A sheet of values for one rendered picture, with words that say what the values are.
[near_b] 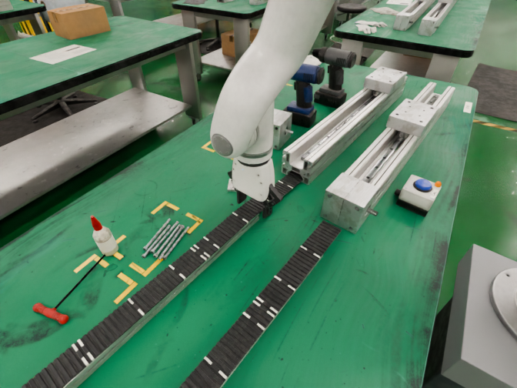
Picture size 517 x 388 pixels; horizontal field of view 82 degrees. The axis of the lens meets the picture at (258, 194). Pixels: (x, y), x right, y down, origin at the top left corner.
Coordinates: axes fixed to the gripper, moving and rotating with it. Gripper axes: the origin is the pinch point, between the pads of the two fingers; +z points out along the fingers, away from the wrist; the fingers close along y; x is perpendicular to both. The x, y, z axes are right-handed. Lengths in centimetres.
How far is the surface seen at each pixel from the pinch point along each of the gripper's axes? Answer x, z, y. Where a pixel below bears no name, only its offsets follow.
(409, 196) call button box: 27.5, -0.5, 30.5
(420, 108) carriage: 63, -9, 20
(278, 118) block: 32.8, -5.5, -16.0
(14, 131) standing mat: 3, 80, -273
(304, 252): -4.6, 0.5, 18.1
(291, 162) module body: 20.7, -0.7, -2.2
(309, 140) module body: 30.3, -3.5, -2.2
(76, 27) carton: 55, -2, -197
